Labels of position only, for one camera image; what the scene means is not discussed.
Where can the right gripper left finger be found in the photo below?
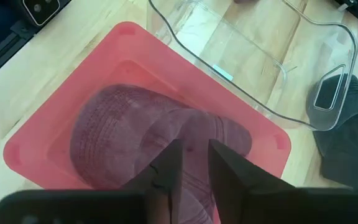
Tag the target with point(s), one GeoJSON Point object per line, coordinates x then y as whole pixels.
{"type": "Point", "coordinates": [166, 174]}

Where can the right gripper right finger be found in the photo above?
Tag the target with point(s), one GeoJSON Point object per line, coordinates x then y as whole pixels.
{"type": "Point", "coordinates": [235, 177]}

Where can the clear plastic bin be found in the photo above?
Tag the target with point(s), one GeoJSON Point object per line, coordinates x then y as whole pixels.
{"type": "Point", "coordinates": [222, 73]}

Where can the black depth camera box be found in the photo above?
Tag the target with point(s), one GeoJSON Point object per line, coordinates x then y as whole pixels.
{"type": "Point", "coordinates": [40, 11]}

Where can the black baseball cap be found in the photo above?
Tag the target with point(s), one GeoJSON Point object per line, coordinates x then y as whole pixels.
{"type": "Point", "coordinates": [350, 146]}

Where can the red plastic bin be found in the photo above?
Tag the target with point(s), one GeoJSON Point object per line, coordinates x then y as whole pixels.
{"type": "Point", "coordinates": [73, 77]}

